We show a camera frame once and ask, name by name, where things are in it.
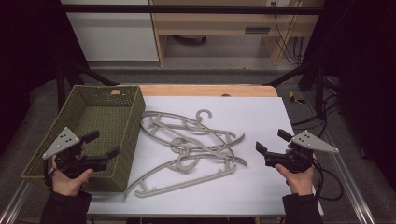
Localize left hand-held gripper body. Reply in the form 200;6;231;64
42;126;109;180

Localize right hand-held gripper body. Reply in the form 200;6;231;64
264;130;340;175

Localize green woven basket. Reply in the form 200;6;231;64
20;84;147;193

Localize grey plastic clothes hanger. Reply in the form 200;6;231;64
148;108;247;147
140;110;236;161
169;136;248;168
124;154;239;199

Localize person's right hand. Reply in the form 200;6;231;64
275;153;318;197

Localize person's left hand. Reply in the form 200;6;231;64
50;155;94;198

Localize white table mat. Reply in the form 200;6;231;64
87;95;294;217

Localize yellow black tool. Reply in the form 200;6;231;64
288;91;306;105

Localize black metal stand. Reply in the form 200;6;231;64
264;59;329;119
55;57;121;112

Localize black curtain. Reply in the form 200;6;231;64
0;0;90;157
300;0;396;190

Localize white cabinet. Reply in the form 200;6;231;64
60;0;160;62

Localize grey oval object black base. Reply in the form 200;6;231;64
172;35;208;45

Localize light wooden desk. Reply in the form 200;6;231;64
148;0;325;67

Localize black floor cables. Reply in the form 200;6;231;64
292;76;342;139

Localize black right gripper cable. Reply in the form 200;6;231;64
312;158;346;202

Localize aluminium rail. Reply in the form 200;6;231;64
0;179;33;224
323;133;378;224

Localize black hanging cables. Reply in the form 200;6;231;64
271;1;305;65

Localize black horizontal frame bar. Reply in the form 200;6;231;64
60;4;326;15

